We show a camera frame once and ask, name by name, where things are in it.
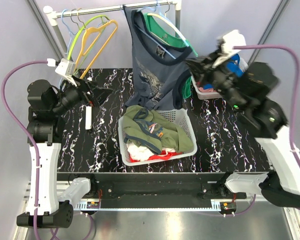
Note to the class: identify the light blue wire hanger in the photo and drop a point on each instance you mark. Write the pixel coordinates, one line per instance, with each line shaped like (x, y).
(83, 55)

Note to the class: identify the white tank top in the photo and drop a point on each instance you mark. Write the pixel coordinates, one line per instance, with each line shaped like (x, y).
(143, 152)

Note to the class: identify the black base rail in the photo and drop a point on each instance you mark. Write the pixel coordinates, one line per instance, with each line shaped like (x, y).
(163, 191)

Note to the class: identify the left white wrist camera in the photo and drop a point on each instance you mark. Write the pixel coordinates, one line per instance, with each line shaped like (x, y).
(65, 68)

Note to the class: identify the dark navy tank top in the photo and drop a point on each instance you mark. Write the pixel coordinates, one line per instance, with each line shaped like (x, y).
(159, 70)

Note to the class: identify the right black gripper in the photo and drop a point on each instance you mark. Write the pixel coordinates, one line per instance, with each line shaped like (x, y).
(212, 62)

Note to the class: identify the olive green tank top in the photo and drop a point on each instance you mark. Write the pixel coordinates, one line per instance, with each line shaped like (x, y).
(147, 128)

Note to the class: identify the cream curved wooden hanger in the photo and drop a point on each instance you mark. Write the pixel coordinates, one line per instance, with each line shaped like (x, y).
(169, 26)

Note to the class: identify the small white laundry basket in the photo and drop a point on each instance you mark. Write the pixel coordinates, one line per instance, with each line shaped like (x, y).
(214, 94)

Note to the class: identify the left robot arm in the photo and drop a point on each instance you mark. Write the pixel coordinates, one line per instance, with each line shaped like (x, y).
(45, 209)

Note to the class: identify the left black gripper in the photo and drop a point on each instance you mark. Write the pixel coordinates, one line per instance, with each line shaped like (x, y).
(99, 94)

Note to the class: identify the red tank top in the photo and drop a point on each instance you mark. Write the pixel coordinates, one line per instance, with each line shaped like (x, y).
(165, 155)

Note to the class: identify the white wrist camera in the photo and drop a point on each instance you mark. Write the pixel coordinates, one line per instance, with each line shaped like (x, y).
(65, 68)
(226, 44)

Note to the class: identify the lime green hanger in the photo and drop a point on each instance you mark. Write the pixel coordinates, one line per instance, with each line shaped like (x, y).
(104, 19)

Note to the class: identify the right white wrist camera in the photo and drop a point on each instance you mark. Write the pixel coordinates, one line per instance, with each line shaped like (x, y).
(226, 44)

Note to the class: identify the large white perforated basket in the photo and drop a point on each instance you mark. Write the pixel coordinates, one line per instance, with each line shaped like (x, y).
(179, 117)

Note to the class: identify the folded blue clothes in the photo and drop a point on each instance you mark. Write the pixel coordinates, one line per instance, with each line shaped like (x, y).
(233, 65)

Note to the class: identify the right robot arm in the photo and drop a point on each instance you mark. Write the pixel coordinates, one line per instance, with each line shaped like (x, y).
(265, 121)

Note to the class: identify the green t-shirt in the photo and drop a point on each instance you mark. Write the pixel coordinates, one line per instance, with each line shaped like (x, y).
(160, 33)

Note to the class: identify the white clothes rack frame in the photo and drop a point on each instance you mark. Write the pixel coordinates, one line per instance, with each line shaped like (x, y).
(52, 15)

